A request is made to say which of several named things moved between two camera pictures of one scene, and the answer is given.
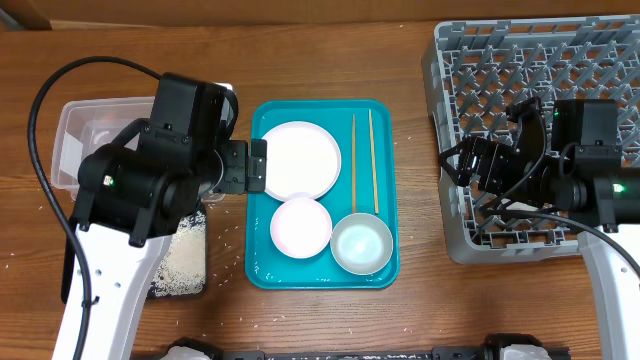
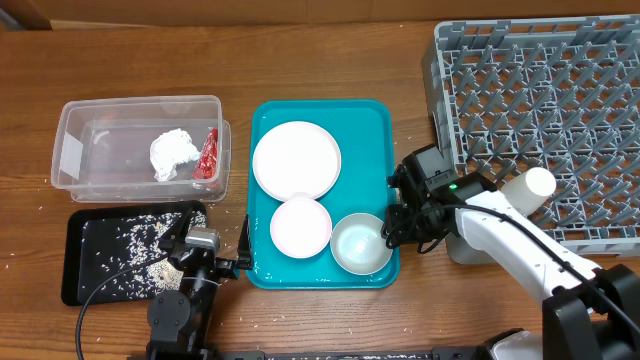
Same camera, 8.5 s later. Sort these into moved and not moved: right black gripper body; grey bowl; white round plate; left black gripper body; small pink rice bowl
Moved: left black gripper body; right black gripper body
Not moved: grey bowl; white round plate; small pink rice bowl
